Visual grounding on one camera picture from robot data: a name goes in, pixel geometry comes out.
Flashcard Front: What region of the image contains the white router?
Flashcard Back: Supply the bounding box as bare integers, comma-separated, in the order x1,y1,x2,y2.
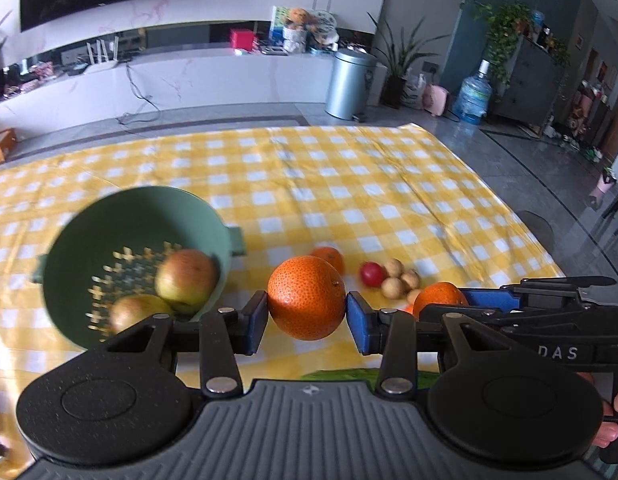
85,35,120,70

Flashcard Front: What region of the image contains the medium orange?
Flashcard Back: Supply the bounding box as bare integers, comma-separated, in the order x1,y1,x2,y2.
413,282,470,320

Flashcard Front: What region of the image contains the silver pedal trash can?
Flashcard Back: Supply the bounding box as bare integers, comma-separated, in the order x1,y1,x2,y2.
325,48,379,121

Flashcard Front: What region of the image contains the blue water jug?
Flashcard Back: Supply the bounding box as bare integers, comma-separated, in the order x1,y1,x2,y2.
452,59,492,125

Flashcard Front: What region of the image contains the plush flower bouquet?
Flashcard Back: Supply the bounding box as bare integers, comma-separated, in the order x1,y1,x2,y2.
283,7,320,54

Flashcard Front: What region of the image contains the red cherry tomato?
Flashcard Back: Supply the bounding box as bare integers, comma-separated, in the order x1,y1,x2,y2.
359,261,387,289

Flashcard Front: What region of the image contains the black power cable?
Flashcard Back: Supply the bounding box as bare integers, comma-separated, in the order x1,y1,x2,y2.
116,61,160,126

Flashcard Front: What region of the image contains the red-green apple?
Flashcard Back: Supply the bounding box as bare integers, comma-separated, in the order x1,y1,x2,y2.
155,249,220,315
109,294,175,335

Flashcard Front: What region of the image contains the yellow checked tablecloth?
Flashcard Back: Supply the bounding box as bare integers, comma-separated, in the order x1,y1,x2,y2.
0,122,564,480

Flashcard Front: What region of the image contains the dark chair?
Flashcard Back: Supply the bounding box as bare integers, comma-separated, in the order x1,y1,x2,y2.
515,209,556,262

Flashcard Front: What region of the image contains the colourful picture book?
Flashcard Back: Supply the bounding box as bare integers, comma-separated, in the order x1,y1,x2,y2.
270,6,290,42

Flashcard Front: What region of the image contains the large orange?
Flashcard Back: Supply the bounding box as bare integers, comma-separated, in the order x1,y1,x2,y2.
267,255,348,341

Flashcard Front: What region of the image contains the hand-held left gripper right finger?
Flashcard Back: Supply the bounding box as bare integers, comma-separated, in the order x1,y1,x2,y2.
346,290,496,397

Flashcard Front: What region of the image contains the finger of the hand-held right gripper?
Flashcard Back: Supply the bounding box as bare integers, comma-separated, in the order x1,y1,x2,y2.
418,302,520,334
459,276,618,311

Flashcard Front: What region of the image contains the small orange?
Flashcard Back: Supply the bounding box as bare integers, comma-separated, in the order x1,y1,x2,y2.
310,246,345,276

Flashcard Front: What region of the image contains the round patterned fan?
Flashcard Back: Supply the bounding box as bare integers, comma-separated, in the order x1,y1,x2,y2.
309,10,340,47

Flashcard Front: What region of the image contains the pink wrapped bouquet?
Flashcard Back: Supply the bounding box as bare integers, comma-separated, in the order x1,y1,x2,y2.
590,166,618,207

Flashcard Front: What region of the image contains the orange cardboard box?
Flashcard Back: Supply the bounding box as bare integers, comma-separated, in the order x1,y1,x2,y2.
0,129,18,167

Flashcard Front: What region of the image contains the white marble media console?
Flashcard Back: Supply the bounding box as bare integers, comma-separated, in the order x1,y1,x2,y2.
0,42,340,137

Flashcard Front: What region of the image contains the white plastic bag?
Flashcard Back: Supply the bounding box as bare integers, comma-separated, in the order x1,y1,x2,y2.
401,73,428,109

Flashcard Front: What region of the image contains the green colander bowl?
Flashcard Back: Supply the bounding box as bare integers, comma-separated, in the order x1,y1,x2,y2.
31,186,244,352

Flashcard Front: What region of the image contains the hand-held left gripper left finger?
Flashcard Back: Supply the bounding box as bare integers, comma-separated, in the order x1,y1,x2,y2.
101,290,268,397

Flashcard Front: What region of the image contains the grey drawer cabinet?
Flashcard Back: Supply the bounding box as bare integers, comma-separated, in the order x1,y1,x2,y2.
493,37,566,127

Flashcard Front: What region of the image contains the green cucumber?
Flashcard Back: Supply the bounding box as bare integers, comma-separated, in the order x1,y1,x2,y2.
301,367,442,392

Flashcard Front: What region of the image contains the tall leafy potted plant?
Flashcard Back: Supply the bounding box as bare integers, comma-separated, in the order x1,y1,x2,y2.
368,11,450,109

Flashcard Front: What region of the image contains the trailing green vine plant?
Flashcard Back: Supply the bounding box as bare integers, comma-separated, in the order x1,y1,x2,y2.
436,0,536,83

